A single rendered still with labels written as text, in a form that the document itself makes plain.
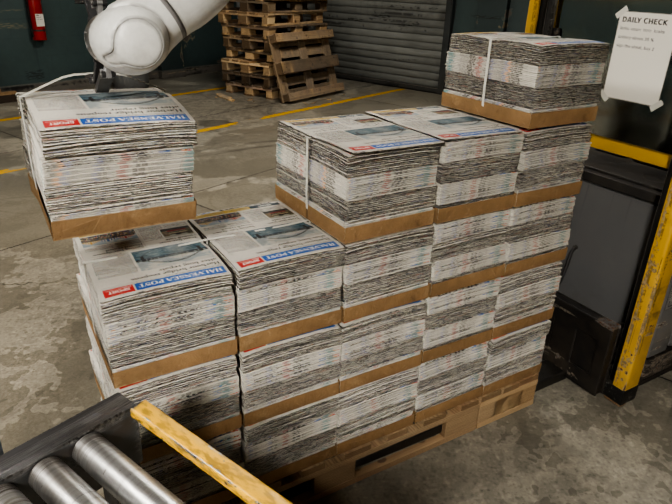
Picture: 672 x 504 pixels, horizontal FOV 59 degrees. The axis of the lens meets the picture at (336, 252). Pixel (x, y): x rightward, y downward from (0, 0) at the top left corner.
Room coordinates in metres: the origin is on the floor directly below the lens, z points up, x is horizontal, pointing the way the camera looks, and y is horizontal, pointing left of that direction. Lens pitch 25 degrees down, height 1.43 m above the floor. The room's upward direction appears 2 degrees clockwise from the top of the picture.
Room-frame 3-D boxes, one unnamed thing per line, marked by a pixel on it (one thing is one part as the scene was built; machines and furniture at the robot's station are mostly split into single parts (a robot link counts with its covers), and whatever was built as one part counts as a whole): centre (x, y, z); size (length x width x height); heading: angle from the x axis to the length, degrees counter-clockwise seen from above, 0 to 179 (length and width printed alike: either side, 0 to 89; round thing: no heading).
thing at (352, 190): (1.56, -0.04, 0.95); 0.38 x 0.29 x 0.23; 33
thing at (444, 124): (1.72, -0.29, 1.06); 0.37 x 0.28 x 0.01; 31
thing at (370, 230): (1.56, -0.04, 0.86); 0.38 x 0.29 x 0.04; 33
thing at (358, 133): (1.55, -0.05, 1.06); 0.37 x 0.29 x 0.01; 33
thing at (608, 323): (2.05, -0.84, 0.20); 0.62 x 0.05 x 0.30; 32
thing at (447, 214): (1.72, -0.29, 0.86); 0.38 x 0.29 x 0.04; 31
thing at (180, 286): (1.49, 0.07, 0.42); 1.17 x 0.39 x 0.83; 122
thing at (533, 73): (1.87, -0.54, 0.65); 0.39 x 0.30 x 1.29; 32
